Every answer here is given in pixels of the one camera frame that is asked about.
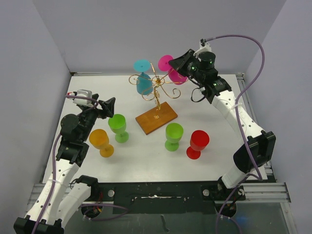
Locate green wine glass right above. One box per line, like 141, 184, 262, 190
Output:
165, 123, 184, 152

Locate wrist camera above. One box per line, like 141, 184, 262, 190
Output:
194, 39, 212, 57
67, 89, 95, 107

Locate orange wine glass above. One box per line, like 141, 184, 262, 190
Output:
89, 129, 114, 157

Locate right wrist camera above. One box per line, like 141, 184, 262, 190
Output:
194, 39, 212, 57

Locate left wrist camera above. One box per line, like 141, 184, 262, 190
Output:
67, 89, 95, 107

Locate gold wire glass rack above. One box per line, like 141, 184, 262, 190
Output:
128, 62, 188, 109

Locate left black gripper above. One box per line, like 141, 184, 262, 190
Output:
79, 94, 114, 142

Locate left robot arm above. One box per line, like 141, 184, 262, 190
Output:
14, 90, 116, 234

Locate green wine glass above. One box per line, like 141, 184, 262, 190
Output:
165, 123, 184, 152
108, 114, 129, 143

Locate magenta wine glass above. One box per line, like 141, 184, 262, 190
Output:
158, 55, 188, 85

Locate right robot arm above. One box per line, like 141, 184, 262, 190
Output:
168, 49, 276, 199

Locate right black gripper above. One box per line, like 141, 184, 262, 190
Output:
169, 49, 205, 83

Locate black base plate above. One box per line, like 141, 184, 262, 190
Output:
86, 181, 232, 215

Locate blue wine glass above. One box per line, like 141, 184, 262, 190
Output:
134, 59, 153, 96

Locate green wine glass left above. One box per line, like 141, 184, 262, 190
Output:
108, 114, 129, 143

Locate red wine glass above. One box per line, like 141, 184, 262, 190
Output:
186, 130, 210, 160

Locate wooden rack base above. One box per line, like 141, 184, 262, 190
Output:
135, 102, 178, 135

